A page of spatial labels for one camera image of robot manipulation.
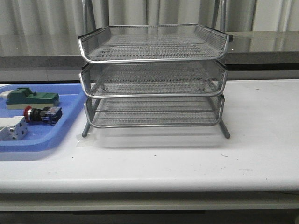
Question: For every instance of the red emergency push button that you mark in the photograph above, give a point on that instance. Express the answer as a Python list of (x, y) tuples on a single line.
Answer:
[(43, 114)]

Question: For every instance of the blue plastic tray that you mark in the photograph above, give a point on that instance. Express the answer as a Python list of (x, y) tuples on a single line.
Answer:
[(54, 125)]

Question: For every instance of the grey stone ledge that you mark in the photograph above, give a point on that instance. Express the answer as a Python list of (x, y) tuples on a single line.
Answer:
[(46, 51)]

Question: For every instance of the silver metal rack frame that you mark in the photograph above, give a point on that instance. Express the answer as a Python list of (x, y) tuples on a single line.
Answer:
[(218, 15)]

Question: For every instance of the green and beige switch block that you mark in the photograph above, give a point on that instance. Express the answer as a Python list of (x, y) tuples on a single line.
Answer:
[(20, 98)]

